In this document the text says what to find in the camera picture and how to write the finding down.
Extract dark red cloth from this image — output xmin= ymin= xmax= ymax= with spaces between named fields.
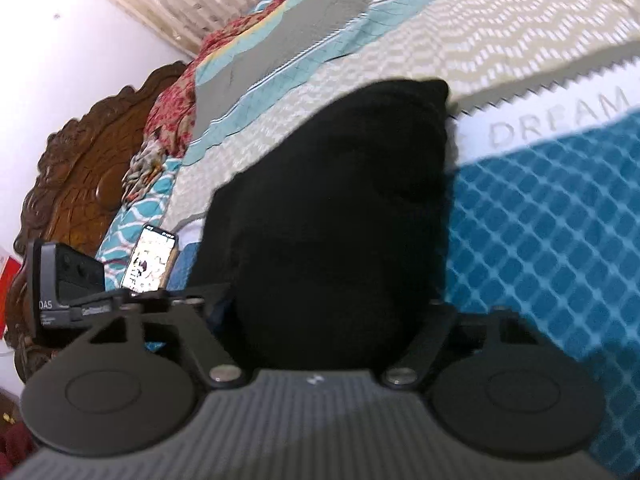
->
xmin=0 ymin=389 xmax=32 ymax=463

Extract teal and white patterned pillow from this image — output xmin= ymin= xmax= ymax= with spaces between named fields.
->
xmin=97 ymin=157 xmax=184 ymax=267

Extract grey and teal quilted blanket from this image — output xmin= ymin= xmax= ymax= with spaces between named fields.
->
xmin=189 ymin=0 xmax=497 ymax=167

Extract red and white object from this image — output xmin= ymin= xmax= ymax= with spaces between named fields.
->
xmin=0 ymin=254 xmax=24 ymax=347

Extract carved wooden headboard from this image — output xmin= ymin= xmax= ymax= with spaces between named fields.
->
xmin=12 ymin=60 xmax=202 ymax=387

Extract red floral cloth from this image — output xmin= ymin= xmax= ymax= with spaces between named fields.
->
xmin=122 ymin=0 xmax=322 ymax=202

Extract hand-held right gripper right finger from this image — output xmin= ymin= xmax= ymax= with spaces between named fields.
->
xmin=384 ymin=299 xmax=507 ymax=389

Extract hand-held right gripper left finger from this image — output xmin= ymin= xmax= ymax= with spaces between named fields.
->
xmin=74 ymin=298 xmax=243 ymax=389

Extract beige chevron and blue bedsheet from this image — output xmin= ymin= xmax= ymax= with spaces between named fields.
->
xmin=164 ymin=0 xmax=640 ymax=477

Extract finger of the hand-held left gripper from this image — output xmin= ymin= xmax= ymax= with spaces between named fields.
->
xmin=69 ymin=282 xmax=232 ymax=324

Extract smartphone with lit screen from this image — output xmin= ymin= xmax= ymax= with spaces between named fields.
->
xmin=121 ymin=223 xmax=180 ymax=295

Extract black pants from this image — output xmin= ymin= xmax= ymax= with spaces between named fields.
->
xmin=192 ymin=77 xmax=452 ymax=372

